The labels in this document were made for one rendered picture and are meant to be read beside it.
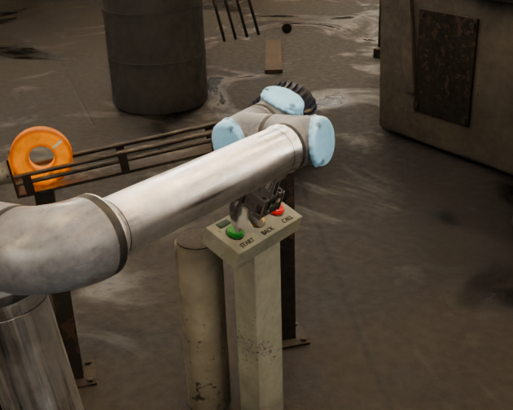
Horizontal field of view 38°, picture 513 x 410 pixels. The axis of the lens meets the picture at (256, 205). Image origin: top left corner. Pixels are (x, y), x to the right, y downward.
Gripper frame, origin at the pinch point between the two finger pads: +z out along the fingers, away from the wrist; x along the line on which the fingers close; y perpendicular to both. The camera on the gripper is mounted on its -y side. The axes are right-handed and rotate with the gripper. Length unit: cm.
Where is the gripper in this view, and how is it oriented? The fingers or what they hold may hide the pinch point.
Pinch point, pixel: (237, 225)
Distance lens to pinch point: 173.8
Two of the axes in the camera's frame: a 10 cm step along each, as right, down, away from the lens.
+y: 7.3, 5.5, -4.0
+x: 6.4, -3.5, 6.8
